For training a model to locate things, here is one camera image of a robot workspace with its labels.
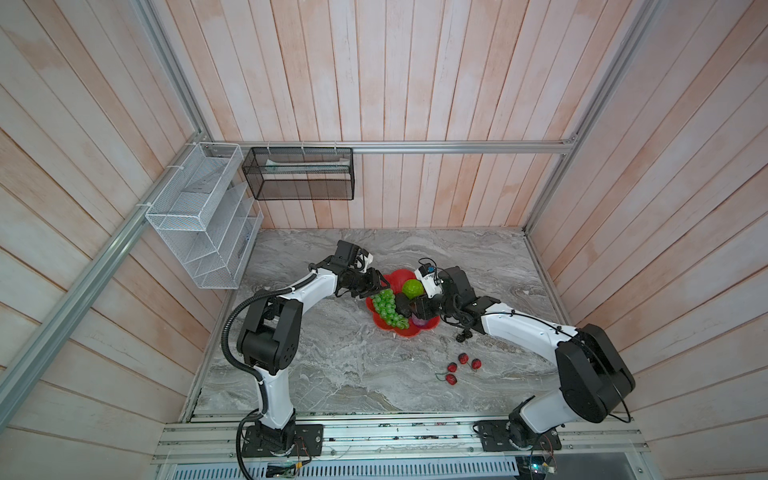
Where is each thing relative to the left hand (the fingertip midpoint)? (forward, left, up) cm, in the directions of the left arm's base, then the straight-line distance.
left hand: (386, 291), depth 91 cm
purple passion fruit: (-7, -10, -7) cm, 14 cm away
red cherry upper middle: (-18, -22, -8) cm, 30 cm away
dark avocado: (-3, -5, -4) cm, 7 cm away
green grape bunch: (-2, +1, -4) cm, 4 cm away
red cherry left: (-21, -19, -8) cm, 29 cm away
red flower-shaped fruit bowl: (+8, -4, -5) cm, 10 cm away
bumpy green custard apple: (+3, -9, -3) cm, 10 cm away
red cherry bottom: (-24, -18, -8) cm, 31 cm away
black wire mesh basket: (+39, +30, +16) cm, 52 cm away
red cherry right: (-19, -26, -8) cm, 34 cm away
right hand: (-4, -8, +1) cm, 8 cm away
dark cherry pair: (-11, -24, -6) cm, 27 cm away
